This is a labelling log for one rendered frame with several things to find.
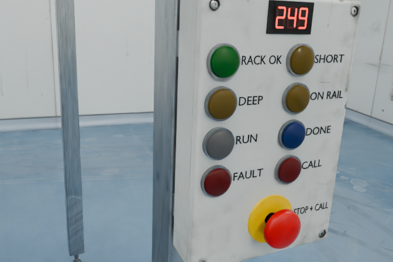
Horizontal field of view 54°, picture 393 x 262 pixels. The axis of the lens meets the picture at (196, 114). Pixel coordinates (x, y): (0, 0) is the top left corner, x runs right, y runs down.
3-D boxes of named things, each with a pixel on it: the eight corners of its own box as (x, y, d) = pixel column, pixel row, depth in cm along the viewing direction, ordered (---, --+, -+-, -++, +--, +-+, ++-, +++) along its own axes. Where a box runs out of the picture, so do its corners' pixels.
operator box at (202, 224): (327, 239, 44) (364, 0, 37) (191, 276, 37) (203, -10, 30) (294, 214, 49) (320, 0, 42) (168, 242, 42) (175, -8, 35)
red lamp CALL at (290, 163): (301, 182, 38) (304, 157, 38) (279, 186, 37) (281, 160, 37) (296, 179, 39) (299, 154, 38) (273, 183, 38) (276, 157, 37)
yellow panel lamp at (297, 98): (310, 113, 36) (313, 84, 36) (286, 115, 35) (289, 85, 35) (304, 110, 37) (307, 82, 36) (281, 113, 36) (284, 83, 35)
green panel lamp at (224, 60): (240, 78, 32) (242, 45, 31) (210, 79, 31) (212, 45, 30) (235, 76, 33) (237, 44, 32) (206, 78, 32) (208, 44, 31)
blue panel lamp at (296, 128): (305, 148, 37) (309, 121, 37) (282, 151, 36) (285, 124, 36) (300, 145, 38) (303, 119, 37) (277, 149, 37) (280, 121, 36)
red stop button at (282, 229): (302, 247, 38) (307, 210, 37) (268, 257, 36) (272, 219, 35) (275, 224, 42) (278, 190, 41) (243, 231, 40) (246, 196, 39)
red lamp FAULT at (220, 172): (231, 195, 35) (234, 167, 34) (204, 200, 34) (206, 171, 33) (227, 191, 36) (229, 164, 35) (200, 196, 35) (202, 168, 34)
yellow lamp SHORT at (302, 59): (314, 75, 36) (318, 45, 35) (290, 76, 34) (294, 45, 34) (309, 73, 36) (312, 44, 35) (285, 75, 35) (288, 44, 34)
